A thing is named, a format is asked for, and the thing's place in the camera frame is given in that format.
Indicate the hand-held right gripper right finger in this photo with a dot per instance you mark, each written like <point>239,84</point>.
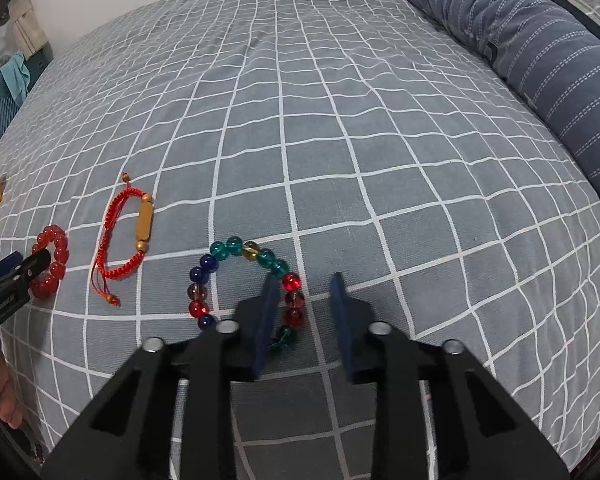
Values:
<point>341,325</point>

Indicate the teal cloth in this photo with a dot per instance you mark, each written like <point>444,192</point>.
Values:
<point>17,75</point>

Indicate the blue striped pillow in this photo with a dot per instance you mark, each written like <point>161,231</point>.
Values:
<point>530,45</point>

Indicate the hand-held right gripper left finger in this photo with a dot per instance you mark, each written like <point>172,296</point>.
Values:
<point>265,320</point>

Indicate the beige curtain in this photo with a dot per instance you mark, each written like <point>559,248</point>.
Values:
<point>29,27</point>

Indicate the person's left hand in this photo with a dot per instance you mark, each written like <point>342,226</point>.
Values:
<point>0,390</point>

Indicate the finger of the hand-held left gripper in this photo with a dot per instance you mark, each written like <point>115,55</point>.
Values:
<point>2,265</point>
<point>27,272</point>

